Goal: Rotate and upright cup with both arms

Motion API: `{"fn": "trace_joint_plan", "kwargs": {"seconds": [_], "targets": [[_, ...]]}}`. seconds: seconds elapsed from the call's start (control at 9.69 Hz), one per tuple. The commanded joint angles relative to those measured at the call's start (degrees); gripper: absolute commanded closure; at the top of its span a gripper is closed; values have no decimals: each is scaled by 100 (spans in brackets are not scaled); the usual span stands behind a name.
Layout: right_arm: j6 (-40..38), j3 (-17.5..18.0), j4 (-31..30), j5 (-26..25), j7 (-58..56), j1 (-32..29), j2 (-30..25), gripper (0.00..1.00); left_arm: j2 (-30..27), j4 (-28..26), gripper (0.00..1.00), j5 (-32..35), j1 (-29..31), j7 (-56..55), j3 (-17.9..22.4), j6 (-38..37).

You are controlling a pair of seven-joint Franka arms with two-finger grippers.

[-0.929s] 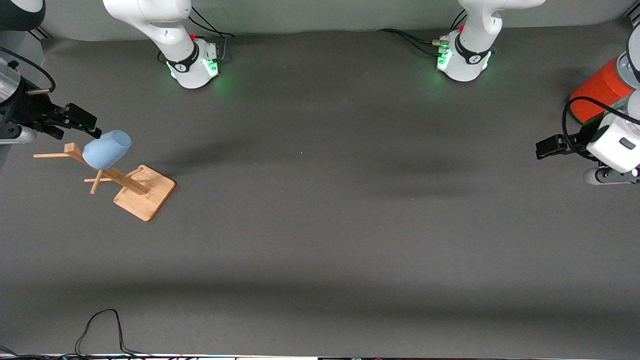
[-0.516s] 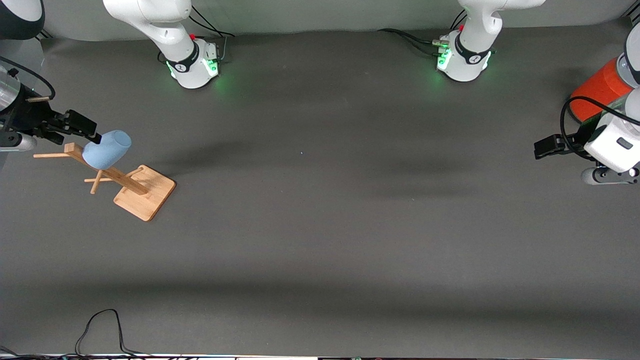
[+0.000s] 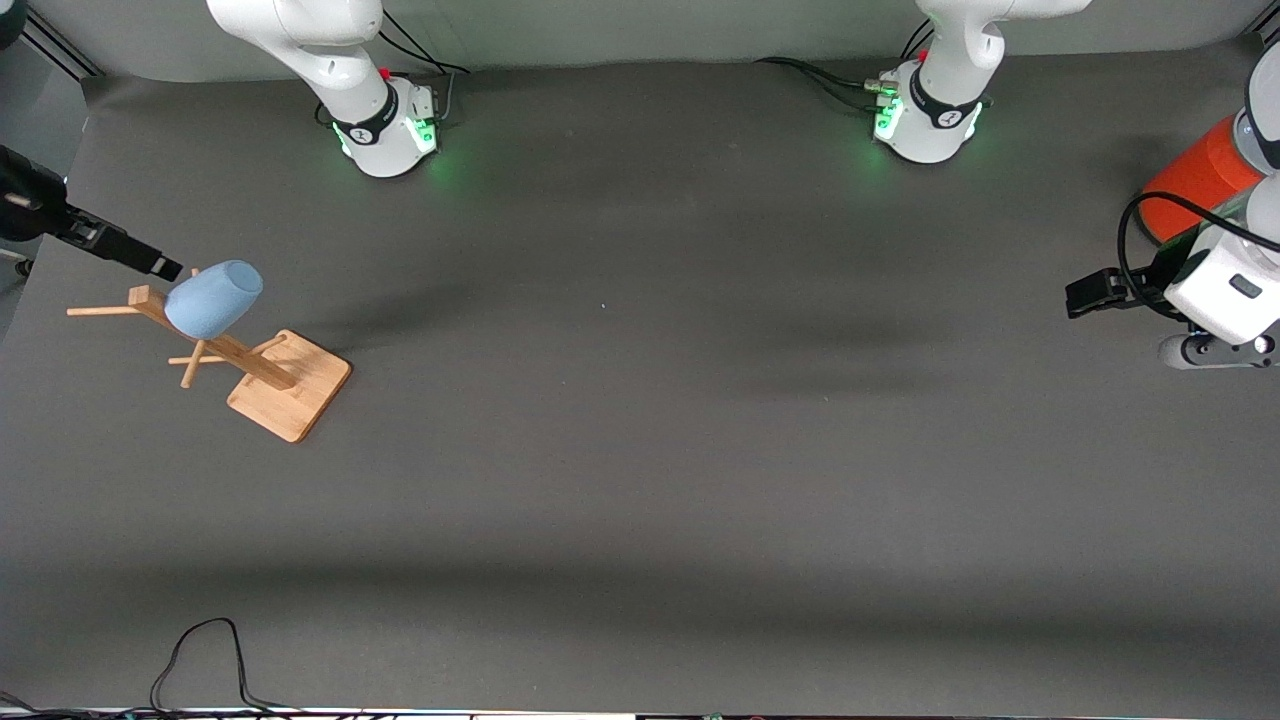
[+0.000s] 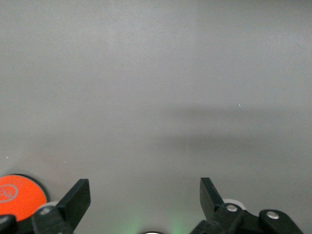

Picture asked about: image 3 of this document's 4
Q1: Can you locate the light blue cup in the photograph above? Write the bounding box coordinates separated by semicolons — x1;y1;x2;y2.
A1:
164;260;265;341

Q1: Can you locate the wooden cup rack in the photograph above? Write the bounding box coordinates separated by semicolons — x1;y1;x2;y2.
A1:
66;268;353;444

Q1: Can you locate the orange can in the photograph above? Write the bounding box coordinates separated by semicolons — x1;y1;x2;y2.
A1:
1140;114;1267;247

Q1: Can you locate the dark grey table mat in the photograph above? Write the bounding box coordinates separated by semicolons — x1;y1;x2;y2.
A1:
0;35;1280;717

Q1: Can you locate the black metal rail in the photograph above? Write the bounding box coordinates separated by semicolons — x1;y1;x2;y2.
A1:
20;8;103;81

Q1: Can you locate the black left base cable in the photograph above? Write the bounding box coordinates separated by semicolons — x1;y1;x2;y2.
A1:
754;20;933;113

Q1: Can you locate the black base cable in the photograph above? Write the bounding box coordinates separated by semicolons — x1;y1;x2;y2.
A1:
754;20;933;113
378;8;472;128

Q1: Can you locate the black right base cable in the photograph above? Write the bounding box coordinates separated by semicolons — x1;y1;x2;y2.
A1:
378;8;472;128

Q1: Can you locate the black looped cable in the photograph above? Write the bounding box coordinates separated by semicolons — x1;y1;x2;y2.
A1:
149;617;303;717

